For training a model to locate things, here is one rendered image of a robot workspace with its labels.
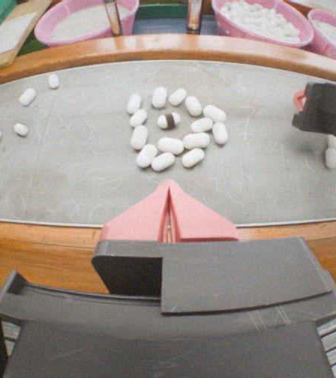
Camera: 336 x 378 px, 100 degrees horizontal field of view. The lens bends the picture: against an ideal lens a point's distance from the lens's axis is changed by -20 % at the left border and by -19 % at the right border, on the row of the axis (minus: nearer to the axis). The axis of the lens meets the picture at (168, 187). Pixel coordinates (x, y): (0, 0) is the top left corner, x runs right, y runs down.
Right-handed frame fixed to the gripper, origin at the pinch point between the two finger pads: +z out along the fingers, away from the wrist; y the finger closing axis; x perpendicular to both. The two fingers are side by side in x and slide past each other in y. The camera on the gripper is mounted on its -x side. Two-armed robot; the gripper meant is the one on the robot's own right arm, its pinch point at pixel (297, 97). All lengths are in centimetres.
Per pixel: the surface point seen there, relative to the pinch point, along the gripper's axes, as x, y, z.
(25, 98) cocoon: -0.5, 49.4, 0.8
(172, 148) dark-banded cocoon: 6.9, 22.2, -8.2
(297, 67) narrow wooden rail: -5.5, -3.5, 7.1
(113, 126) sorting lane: 5.2, 31.3, -3.3
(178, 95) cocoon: 1.1, 21.2, -1.3
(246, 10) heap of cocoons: -19.9, 1.8, 26.2
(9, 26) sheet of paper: -20, 66, 21
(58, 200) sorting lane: 12.7, 38.9, -12.2
